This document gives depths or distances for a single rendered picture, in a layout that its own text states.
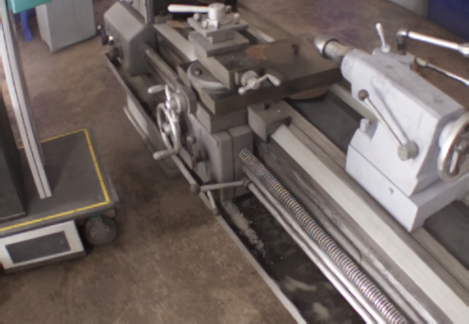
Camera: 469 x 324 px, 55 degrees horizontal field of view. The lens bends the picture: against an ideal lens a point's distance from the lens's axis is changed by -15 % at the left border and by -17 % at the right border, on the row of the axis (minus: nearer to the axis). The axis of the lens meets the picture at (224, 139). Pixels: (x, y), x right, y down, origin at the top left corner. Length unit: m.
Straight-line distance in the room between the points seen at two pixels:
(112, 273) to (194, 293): 0.41
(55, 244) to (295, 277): 1.15
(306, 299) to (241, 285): 0.61
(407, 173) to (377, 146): 0.14
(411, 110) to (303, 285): 0.78
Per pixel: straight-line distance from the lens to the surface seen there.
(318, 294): 1.80
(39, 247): 2.42
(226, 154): 1.82
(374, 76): 1.48
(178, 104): 1.84
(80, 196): 2.40
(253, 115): 1.79
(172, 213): 2.69
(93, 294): 2.39
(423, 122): 1.36
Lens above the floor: 1.84
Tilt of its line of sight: 36 degrees down
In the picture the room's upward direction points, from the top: 3 degrees counter-clockwise
